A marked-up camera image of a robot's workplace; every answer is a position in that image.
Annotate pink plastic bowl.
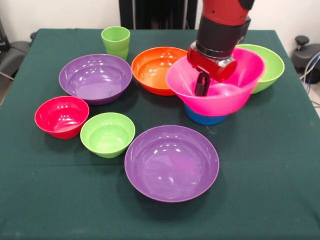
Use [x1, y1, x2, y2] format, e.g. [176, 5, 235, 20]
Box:
[165, 47, 266, 118]

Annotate small green plastic bowl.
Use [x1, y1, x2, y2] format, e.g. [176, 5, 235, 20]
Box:
[79, 112, 136, 159]

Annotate blue plastic bowl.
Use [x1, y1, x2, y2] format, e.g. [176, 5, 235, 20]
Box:
[184, 103, 229, 126]

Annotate purple plastic bowl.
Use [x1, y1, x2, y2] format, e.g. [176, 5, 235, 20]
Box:
[124, 125, 220, 203]
[58, 53, 133, 106]

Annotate green plastic cup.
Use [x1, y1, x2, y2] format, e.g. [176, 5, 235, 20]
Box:
[100, 26, 131, 61]

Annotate dark green tablecloth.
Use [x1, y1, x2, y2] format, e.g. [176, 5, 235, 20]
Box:
[0, 28, 320, 240]

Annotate black cabinet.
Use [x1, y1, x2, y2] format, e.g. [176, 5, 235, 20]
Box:
[118, 0, 203, 30]

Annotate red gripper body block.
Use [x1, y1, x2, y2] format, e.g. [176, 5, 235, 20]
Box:
[186, 46, 238, 84]

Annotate blue and white cables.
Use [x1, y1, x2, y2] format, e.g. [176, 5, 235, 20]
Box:
[299, 51, 320, 86]

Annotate orange plastic bowl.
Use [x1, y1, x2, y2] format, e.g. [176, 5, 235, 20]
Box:
[131, 46, 189, 97]

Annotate black chair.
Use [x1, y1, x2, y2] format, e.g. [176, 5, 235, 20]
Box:
[0, 17, 38, 81]

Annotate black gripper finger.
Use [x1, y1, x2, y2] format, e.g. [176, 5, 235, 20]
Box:
[199, 73, 211, 98]
[192, 70, 205, 97]

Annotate large green plastic bowl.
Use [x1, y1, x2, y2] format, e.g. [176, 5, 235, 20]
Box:
[236, 44, 286, 95]

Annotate red plastic bowl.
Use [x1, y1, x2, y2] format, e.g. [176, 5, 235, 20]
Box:
[34, 95, 90, 140]

